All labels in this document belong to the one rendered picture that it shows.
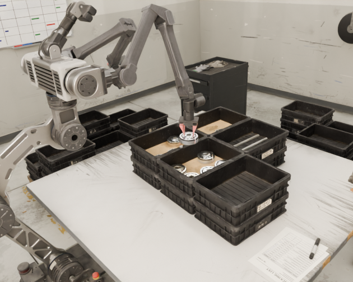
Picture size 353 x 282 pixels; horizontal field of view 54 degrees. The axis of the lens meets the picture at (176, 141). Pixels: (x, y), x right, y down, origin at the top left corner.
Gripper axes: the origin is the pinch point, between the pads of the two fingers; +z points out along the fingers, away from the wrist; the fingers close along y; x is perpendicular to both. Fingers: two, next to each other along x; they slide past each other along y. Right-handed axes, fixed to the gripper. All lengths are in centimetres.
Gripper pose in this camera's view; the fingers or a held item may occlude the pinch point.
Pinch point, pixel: (189, 134)
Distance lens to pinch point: 191.0
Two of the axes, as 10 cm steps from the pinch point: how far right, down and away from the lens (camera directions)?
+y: -9.9, -0.5, 1.5
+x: -1.6, 4.5, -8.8
